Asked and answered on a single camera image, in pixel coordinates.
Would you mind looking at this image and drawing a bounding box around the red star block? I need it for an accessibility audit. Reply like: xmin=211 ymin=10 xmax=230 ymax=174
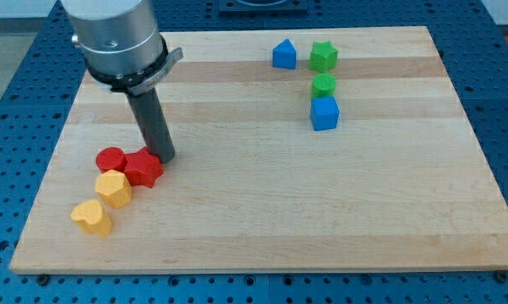
xmin=123 ymin=147 xmax=164 ymax=188

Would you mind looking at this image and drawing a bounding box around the green cylinder block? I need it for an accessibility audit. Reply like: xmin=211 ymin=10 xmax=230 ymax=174
xmin=310 ymin=73 xmax=336 ymax=99

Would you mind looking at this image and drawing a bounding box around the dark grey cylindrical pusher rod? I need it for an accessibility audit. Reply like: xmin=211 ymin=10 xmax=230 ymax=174
xmin=127 ymin=89 xmax=175 ymax=164

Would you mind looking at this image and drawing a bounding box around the green star block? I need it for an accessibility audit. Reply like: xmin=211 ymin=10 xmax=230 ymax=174
xmin=309 ymin=41 xmax=338 ymax=73

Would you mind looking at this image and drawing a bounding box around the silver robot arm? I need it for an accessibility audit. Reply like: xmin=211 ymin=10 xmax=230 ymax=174
xmin=61 ymin=0 xmax=183 ymax=164

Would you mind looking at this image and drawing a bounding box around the light wooden board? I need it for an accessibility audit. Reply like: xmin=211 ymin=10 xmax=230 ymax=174
xmin=10 ymin=26 xmax=508 ymax=274

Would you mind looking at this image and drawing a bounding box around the blue cube block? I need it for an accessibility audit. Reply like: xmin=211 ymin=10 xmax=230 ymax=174
xmin=309 ymin=96 xmax=340 ymax=131

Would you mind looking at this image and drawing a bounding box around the red cylinder block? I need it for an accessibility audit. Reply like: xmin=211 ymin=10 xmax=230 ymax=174
xmin=96 ymin=147 xmax=127 ymax=173

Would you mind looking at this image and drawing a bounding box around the yellow heart block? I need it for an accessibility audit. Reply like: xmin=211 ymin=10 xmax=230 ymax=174
xmin=70 ymin=199 xmax=112 ymax=236

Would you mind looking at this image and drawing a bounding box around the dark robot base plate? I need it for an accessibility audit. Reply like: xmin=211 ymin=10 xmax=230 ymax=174
xmin=217 ymin=0 xmax=309 ymax=16

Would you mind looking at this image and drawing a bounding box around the blue triangle block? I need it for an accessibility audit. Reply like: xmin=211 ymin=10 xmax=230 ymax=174
xmin=272 ymin=39 xmax=297 ymax=69

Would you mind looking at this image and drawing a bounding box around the yellow hexagon block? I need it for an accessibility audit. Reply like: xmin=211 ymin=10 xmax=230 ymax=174
xmin=95 ymin=170 xmax=132 ymax=209

